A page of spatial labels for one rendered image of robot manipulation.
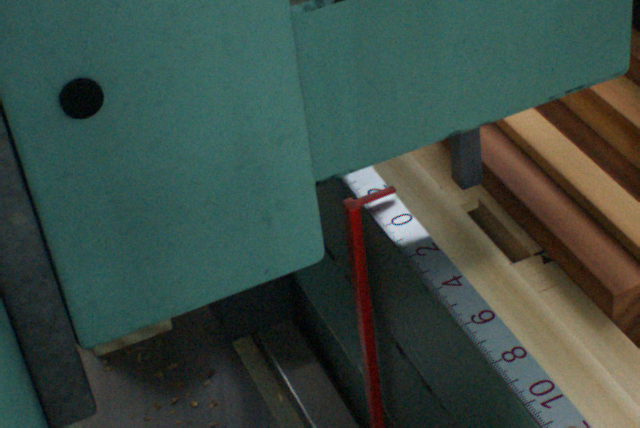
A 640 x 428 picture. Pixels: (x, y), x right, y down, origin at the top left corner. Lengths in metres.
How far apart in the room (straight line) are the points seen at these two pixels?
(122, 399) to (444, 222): 0.23
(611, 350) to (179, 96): 0.18
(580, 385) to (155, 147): 0.16
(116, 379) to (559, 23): 0.32
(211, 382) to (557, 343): 0.25
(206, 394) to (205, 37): 0.33
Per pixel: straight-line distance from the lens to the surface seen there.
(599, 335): 0.44
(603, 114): 0.51
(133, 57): 0.32
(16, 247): 0.33
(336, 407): 0.59
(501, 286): 0.44
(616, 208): 0.46
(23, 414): 0.32
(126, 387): 0.64
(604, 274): 0.44
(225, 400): 0.62
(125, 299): 0.36
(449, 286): 0.43
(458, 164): 0.48
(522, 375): 0.40
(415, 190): 0.48
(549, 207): 0.47
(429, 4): 0.39
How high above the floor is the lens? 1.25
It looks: 38 degrees down
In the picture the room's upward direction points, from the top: 8 degrees counter-clockwise
